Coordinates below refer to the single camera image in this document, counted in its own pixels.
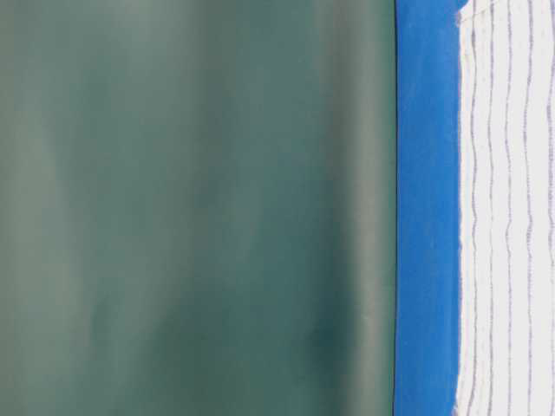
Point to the green backdrop sheet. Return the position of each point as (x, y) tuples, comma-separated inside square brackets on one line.
[(197, 207)]

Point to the white blue-striped towel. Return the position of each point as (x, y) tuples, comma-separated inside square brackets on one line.
[(506, 194)]

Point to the blue table cloth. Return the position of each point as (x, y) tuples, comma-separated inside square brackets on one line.
[(427, 236)]

